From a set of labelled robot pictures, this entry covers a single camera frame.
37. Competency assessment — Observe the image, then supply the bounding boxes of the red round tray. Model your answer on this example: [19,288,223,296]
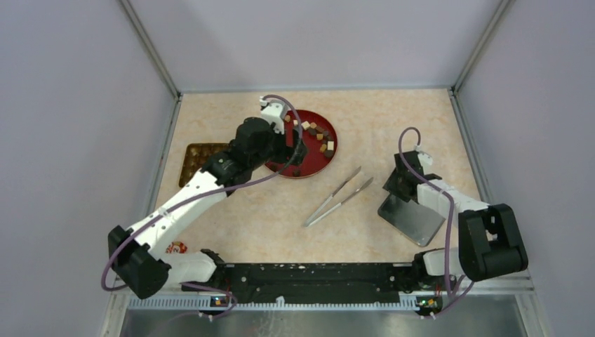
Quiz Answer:
[280,110,339,178]

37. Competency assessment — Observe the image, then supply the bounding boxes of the white cable duct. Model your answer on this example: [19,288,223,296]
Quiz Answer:
[128,295,420,311]

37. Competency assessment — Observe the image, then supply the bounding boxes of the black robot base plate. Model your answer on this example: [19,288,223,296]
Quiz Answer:
[204,263,446,305]

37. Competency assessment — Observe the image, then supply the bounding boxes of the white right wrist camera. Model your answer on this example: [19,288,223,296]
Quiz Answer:
[415,147,434,171]

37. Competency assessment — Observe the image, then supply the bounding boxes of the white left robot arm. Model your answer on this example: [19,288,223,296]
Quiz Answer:
[104,117,307,299]

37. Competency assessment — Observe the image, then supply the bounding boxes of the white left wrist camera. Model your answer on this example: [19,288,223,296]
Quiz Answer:
[260,96,288,135]

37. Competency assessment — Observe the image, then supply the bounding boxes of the gold chocolate box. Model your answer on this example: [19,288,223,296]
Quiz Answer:
[178,143,228,187]

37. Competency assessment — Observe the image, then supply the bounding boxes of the steel serving tongs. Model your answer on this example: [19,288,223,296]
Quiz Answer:
[302,166,374,227]

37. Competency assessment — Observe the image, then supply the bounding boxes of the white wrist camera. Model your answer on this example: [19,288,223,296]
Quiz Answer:
[415,147,434,171]
[260,96,288,135]

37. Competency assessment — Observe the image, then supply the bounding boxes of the silver box lid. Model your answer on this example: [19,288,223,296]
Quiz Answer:
[377,194,445,247]

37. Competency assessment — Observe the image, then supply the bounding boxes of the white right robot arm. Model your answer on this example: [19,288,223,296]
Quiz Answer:
[377,150,528,289]

